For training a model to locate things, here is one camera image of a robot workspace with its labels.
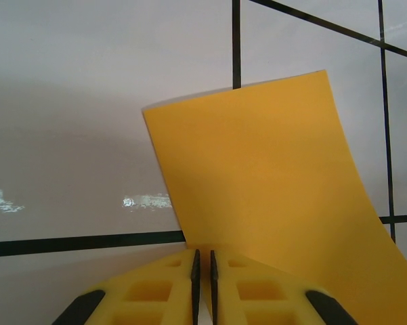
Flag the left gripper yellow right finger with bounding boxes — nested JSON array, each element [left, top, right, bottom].
[[209, 249, 360, 325]]

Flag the yellow paper sheet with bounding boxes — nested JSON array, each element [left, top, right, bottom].
[[142, 69, 407, 325]]

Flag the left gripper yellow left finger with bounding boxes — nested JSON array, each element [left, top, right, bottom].
[[52, 248, 201, 325]]

